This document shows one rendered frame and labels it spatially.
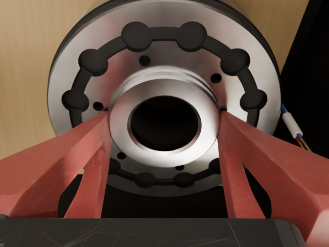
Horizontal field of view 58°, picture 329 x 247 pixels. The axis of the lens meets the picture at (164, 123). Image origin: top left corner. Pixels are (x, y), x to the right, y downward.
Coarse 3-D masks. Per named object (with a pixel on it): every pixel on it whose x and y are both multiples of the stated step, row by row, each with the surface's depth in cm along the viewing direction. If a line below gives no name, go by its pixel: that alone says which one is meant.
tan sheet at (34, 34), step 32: (0, 0) 13; (32, 0) 13; (64, 0) 13; (256, 0) 13; (288, 0) 13; (0, 32) 14; (32, 32) 14; (64, 32) 14; (288, 32) 14; (0, 64) 15; (32, 64) 15; (0, 96) 16; (32, 96) 16; (0, 128) 17; (32, 128) 17
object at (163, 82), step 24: (144, 72) 12; (168, 72) 11; (120, 96) 12; (144, 96) 12; (168, 96) 12; (192, 96) 12; (120, 120) 12; (216, 120) 12; (120, 144) 13; (144, 144) 13; (168, 144) 14; (192, 144) 13
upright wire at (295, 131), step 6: (282, 108) 14; (282, 114) 13; (288, 114) 13; (288, 120) 13; (294, 120) 13; (288, 126) 13; (294, 126) 12; (294, 132) 12; (300, 132) 12; (294, 138) 12; (300, 138) 12; (300, 144) 12; (306, 144) 11
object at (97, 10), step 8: (112, 0) 11; (120, 0) 11; (208, 0) 11; (216, 0) 11; (96, 8) 11; (104, 8) 11; (224, 8) 11; (232, 8) 11; (88, 16) 11; (240, 16) 11; (80, 24) 11; (248, 24) 11; (72, 32) 11; (256, 32) 11; (64, 40) 12; (264, 40) 12; (56, 56) 12; (272, 56) 12
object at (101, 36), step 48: (144, 0) 10; (192, 0) 10; (96, 48) 11; (144, 48) 11; (192, 48) 11; (240, 48) 11; (48, 96) 12; (96, 96) 12; (240, 96) 12; (144, 192) 16; (192, 192) 16
